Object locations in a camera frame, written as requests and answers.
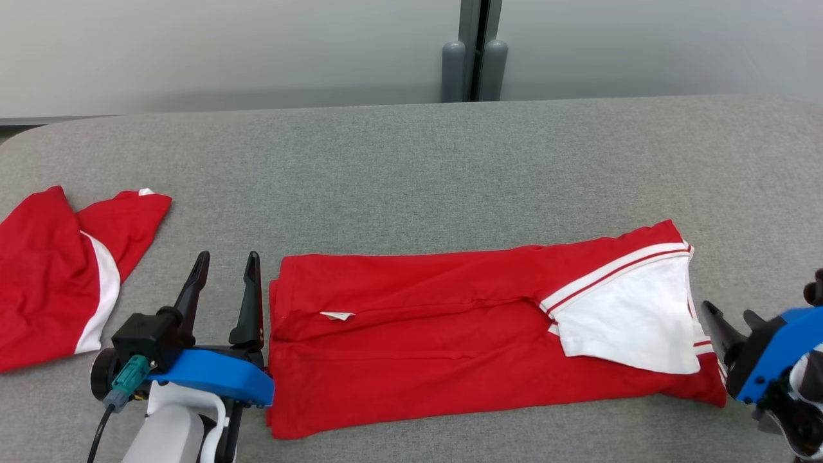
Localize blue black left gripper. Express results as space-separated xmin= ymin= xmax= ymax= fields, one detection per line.
xmin=90 ymin=251 xmax=275 ymax=463

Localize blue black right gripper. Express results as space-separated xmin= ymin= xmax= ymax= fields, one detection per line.
xmin=701 ymin=300 xmax=823 ymax=404

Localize red shorts with white stripe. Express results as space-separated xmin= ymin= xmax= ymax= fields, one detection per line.
xmin=0 ymin=186 xmax=173 ymax=374

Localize red white sports jersey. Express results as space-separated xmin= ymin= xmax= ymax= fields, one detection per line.
xmin=265 ymin=219 xmax=728 ymax=440

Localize black cable with teal plug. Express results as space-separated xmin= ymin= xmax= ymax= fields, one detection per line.
xmin=87 ymin=355 xmax=159 ymax=463

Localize grey partition post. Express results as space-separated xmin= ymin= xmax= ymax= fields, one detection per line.
xmin=440 ymin=0 xmax=509 ymax=103

